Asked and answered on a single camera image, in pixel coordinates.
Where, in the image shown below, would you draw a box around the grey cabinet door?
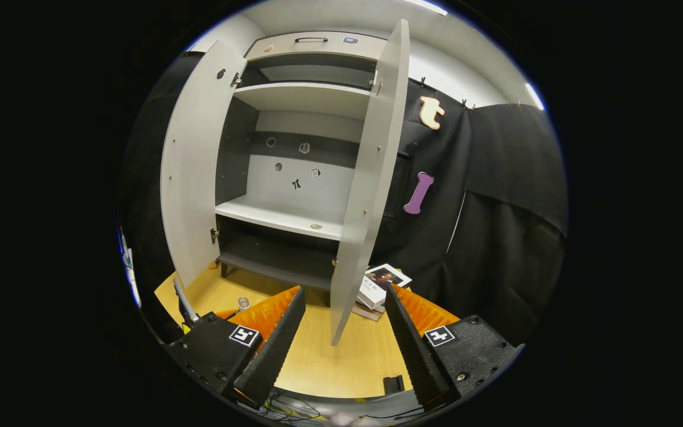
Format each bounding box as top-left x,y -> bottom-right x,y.
330,19 -> 410,346
161,40 -> 248,289

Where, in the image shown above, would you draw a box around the grey open-shelf cabinet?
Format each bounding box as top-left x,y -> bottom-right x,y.
214,31 -> 390,292

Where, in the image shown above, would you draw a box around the black backdrop cloth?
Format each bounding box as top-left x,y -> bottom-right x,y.
371,77 -> 569,348
117,50 -> 206,345

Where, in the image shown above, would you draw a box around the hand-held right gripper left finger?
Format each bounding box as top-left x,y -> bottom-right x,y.
167,286 -> 307,410

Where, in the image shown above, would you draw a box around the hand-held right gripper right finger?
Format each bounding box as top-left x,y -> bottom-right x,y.
384,283 -> 525,411

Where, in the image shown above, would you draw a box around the brown book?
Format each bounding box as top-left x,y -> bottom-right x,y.
350,302 -> 385,323

